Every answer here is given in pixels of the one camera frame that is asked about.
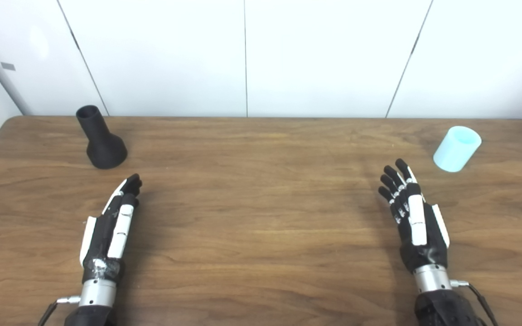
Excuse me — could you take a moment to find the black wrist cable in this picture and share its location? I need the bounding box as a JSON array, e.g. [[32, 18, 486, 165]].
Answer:
[[38, 296, 82, 326], [450, 279, 500, 326]]

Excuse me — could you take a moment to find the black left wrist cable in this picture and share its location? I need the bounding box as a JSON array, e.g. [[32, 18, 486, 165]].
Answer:
[[38, 296, 82, 326]]

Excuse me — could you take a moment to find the light blue plastic cup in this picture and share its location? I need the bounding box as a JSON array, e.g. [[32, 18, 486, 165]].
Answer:
[[433, 126, 482, 173]]

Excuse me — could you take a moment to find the black nozzle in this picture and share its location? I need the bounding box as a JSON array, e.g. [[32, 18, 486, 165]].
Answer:
[[76, 105, 128, 170]]

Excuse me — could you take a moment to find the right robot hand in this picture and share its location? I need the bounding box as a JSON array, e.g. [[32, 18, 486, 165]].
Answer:
[[377, 158, 451, 274]]

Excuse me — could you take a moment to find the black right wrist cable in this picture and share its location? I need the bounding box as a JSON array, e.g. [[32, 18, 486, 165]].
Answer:
[[450, 279, 500, 326]]

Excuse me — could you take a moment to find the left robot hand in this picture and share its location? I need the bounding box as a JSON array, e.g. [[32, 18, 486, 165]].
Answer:
[[79, 173, 143, 284]]

